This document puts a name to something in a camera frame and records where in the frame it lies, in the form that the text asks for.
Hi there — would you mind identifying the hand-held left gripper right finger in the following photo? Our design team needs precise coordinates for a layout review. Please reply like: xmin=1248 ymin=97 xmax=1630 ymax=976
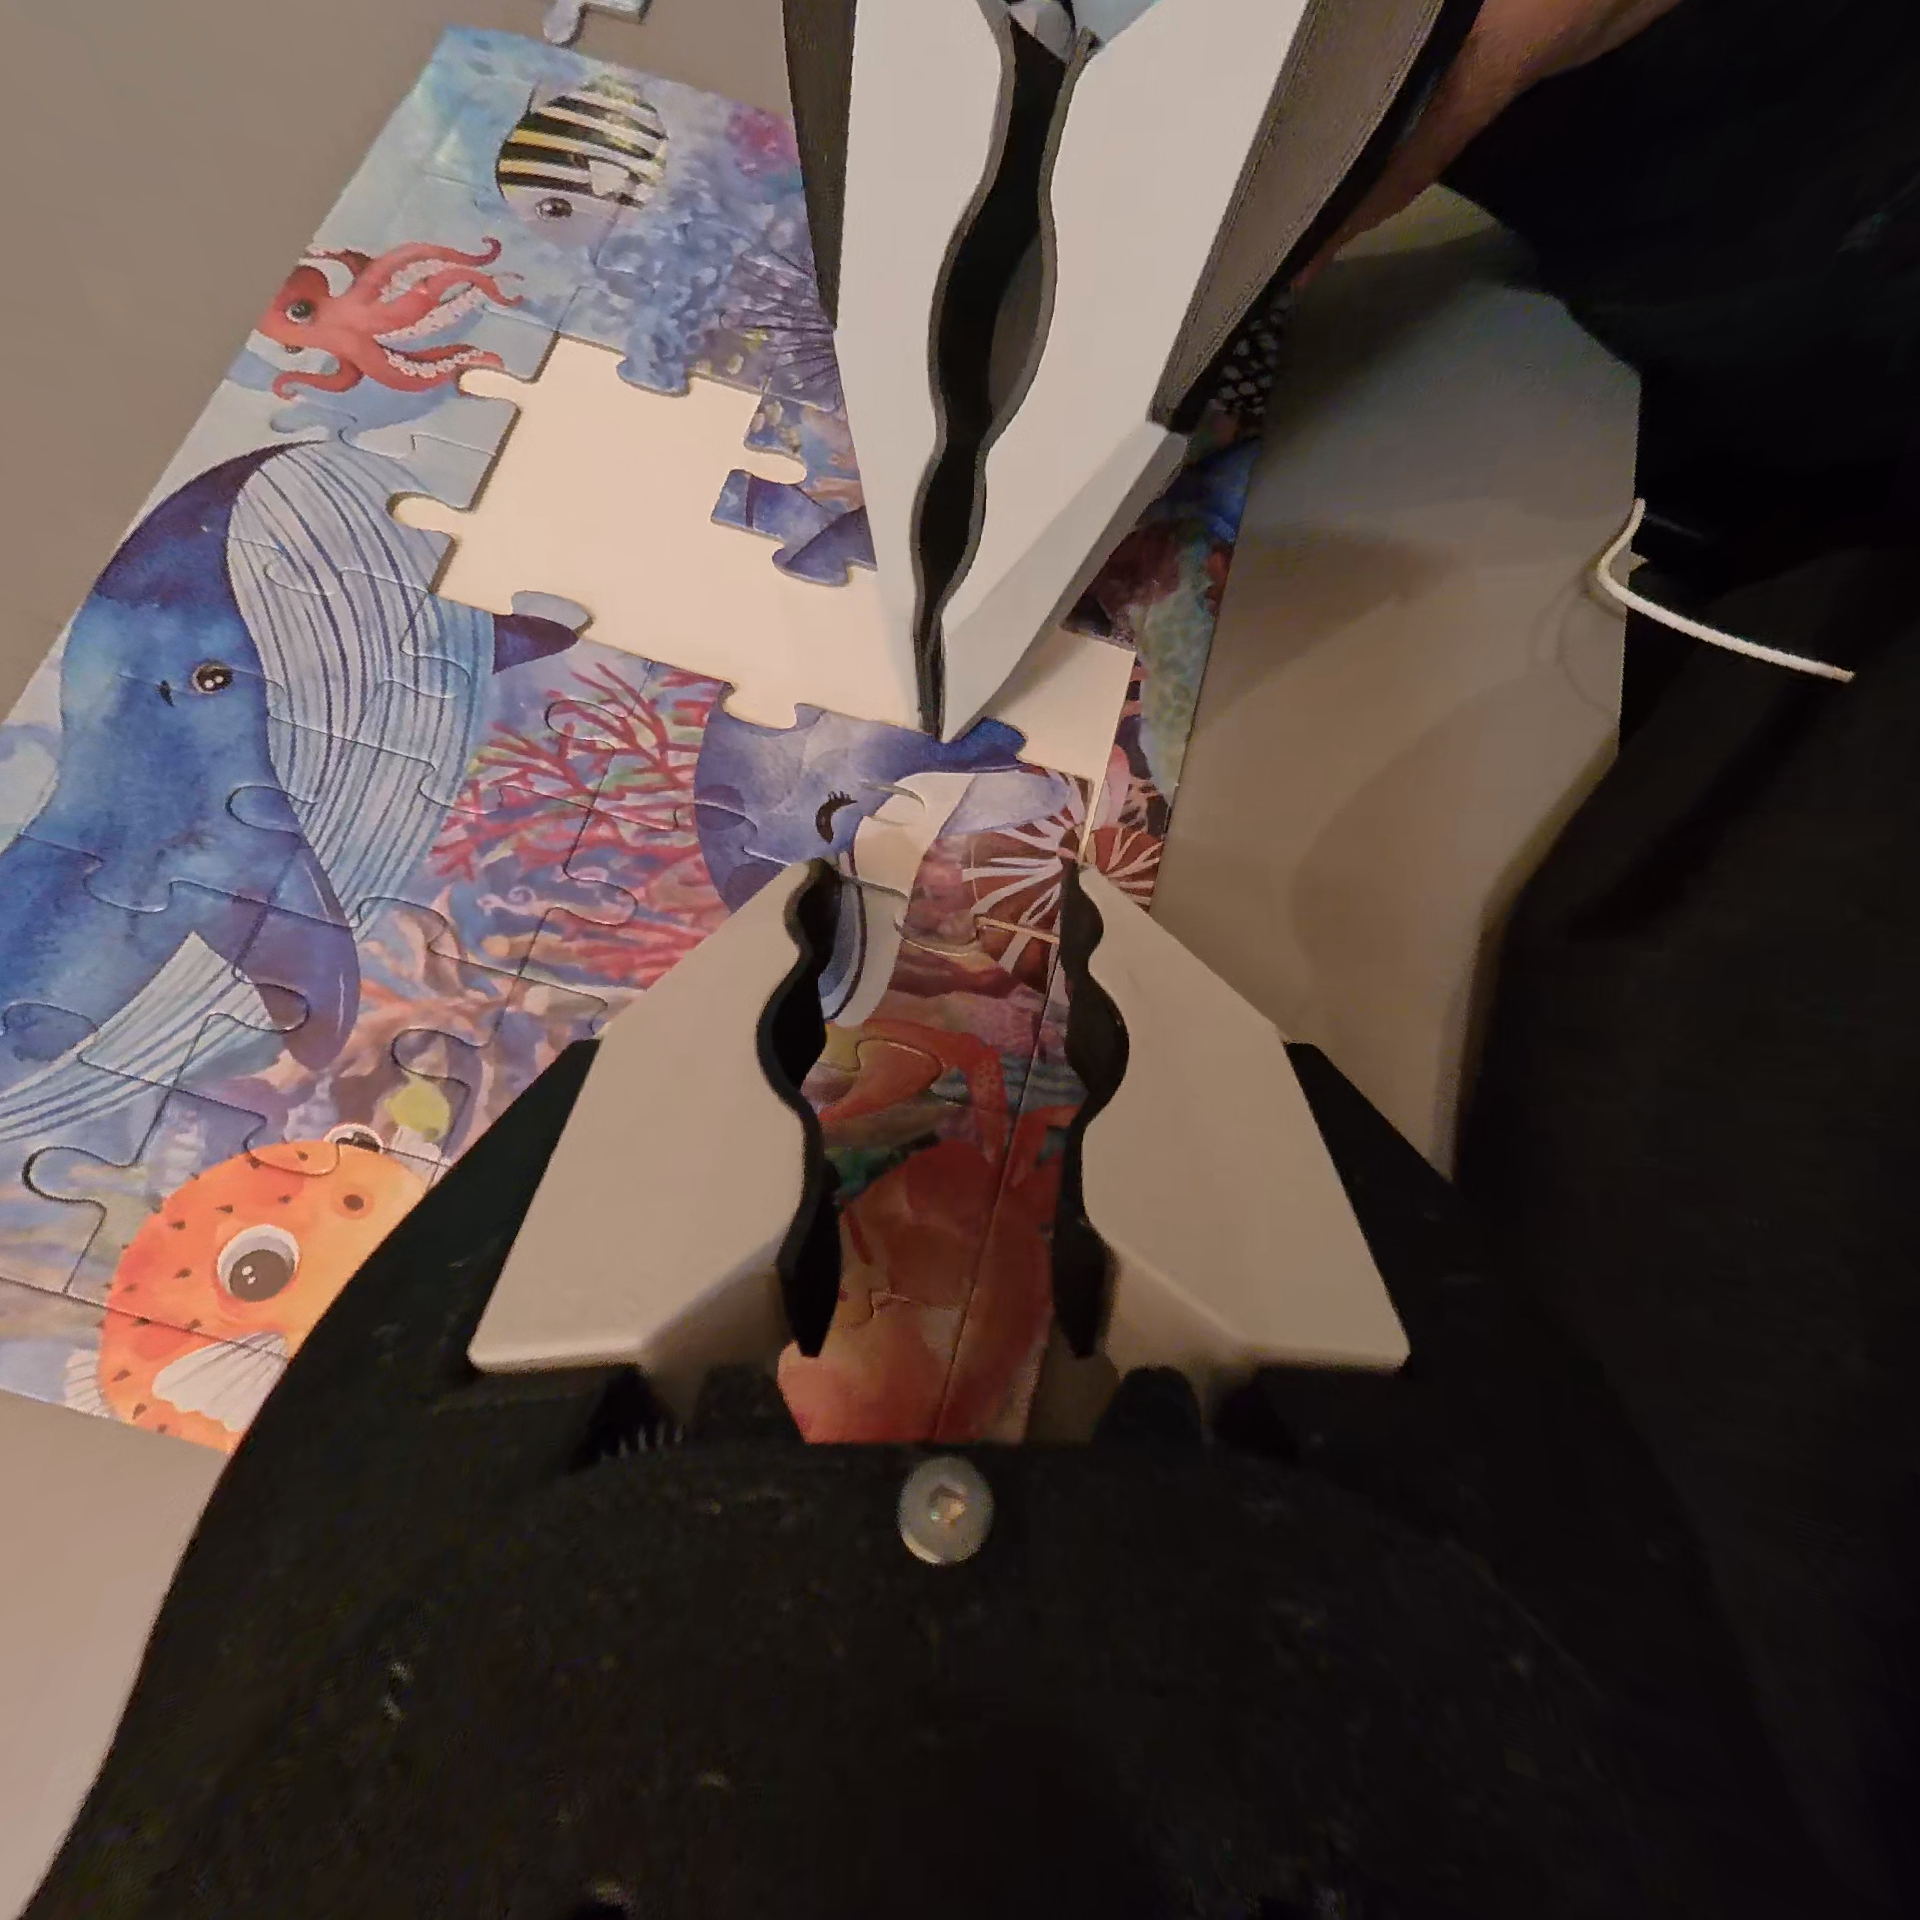
xmin=1056 ymin=861 xmax=1413 ymax=1427

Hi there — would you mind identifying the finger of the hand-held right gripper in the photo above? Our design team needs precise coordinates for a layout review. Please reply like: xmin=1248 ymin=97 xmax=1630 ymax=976
xmin=936 ymin=0 xmax=1310 ymax=745
xmin=832 ymin=0 xmax=1052 ymax=724

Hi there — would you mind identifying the person's right hand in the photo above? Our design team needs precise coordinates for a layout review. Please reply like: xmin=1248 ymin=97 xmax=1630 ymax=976
xmin=1304 ymin=0 xmax=1684 ymax=290

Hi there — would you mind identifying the assembled sea jigsaw puzzle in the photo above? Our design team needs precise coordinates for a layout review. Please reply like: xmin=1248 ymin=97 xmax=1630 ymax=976
xmin=0 ymin=23 xmax=1265 ymax=1457

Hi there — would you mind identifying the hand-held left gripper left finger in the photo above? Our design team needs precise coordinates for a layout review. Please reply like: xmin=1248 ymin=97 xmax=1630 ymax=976
xmin=469 ymin=861 xmax=841 ymax=1420

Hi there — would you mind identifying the white drawstring cord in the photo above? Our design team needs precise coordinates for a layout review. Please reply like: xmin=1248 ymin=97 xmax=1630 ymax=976
xmin=1593 ymin=498 xmax=1858 ymax=683

